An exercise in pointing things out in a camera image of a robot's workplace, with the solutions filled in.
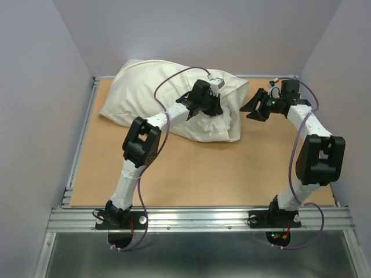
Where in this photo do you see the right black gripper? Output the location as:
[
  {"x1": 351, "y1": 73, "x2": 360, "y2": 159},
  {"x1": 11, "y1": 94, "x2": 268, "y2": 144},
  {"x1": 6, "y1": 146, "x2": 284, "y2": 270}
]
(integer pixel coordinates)
[{"x1": 239, "y1": 87, "x2": 284, "y2": 121}]

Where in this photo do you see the cream pillowcase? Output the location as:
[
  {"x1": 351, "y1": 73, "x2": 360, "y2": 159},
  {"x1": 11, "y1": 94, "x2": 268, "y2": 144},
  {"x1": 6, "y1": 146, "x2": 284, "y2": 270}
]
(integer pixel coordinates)
[{"x1": 100, "y1": 59, "x2": 249, "y2": 142}]

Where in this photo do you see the white pillow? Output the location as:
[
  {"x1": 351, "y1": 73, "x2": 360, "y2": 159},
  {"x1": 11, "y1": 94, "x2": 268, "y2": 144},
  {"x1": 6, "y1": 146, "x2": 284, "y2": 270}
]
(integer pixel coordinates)
[{"x1": 187, "y1": 106, "x2": 232, "y2": 142}]

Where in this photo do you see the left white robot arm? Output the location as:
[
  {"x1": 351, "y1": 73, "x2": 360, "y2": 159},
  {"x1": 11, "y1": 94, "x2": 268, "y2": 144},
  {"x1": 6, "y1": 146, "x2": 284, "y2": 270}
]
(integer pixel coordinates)
[{"x1": 97, "y1": 76, "x2": 225, "y2": 228}]

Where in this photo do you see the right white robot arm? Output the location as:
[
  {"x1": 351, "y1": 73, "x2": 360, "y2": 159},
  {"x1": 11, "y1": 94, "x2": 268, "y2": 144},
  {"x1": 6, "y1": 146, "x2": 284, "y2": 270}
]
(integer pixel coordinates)
[{"x1": 240, "y1": 78, "x2": 345, "y2": 229}]

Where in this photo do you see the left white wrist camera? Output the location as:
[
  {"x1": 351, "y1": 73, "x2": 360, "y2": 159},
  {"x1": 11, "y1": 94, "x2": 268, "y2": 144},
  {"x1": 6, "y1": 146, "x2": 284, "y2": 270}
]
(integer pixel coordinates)
[{"x1": 208, "y1": 75, "x2": 225, "y2": 97}]

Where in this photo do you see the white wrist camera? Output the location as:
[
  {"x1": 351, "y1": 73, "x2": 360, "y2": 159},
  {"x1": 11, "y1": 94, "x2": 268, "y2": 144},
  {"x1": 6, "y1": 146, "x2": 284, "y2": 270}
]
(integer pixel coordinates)
[
  {"x1": 208, "y1": 75, "x2": 225, "y2": 97},
  {"x1": 268, "y1": 78, "x2": 281, "y2": 97}
]

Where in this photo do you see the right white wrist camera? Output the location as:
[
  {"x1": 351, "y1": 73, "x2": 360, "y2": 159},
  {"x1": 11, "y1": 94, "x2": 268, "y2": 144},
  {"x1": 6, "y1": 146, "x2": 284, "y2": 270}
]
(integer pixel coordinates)
[{"x1": 268, "y1": 78, "x2": 281, "y2": 97}]

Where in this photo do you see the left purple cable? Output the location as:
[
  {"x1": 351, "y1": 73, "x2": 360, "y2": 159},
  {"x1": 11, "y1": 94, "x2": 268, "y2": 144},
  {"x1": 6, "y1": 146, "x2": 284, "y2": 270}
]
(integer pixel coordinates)
[{"x1": 108, "y1": 66, "x2": 214, "y2": 252}]

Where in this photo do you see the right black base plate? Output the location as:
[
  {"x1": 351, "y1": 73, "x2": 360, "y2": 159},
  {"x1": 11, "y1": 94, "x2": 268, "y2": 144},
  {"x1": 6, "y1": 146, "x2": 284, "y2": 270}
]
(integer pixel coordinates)
[{"x1": 248, "y1": 210, "x2": 301, "y2": 229}]

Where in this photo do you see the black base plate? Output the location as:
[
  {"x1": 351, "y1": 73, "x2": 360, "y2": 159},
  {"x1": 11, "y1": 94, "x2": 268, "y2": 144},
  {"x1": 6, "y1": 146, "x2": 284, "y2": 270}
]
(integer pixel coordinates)
[
  {"x1": 92, "y1": 210, "x2": 148, "y2": 231},
  {"x1": 248, "y1": 210, "x2": 301, "y2": 229}
]

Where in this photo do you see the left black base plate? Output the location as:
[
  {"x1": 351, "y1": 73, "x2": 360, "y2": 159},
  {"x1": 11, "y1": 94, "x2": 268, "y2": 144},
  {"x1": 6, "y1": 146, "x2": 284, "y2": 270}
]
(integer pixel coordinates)
[{"x1": 92, "y1": 210, "x2": 148, "y2": 231}]

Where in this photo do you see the aluminium rail frame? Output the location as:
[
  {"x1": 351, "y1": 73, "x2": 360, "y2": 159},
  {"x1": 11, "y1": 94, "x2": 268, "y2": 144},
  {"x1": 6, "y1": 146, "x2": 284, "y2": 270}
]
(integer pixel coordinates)
[{"x1": 35, "y1": 78, "x2": 370, "y2": 277}]

